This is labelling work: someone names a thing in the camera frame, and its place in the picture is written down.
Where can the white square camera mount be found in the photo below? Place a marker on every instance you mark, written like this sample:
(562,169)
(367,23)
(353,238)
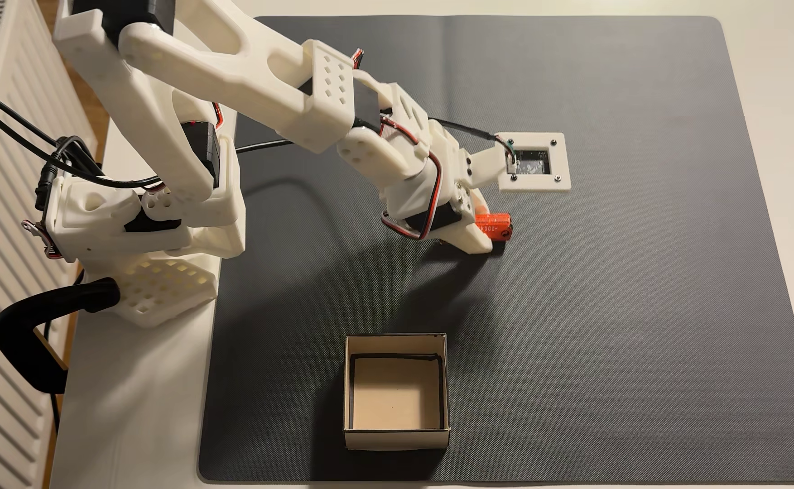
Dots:
(560,163)

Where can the red cylindrical battery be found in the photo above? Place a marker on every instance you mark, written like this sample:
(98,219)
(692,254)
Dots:
(495,226)

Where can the grey textured table mat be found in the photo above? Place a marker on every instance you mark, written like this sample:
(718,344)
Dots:
(607,305)

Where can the black table clamp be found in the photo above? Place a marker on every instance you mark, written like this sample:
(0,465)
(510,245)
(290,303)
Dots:
(23,326)

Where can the open cardboard box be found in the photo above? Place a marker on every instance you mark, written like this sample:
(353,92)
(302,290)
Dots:
(397,394)

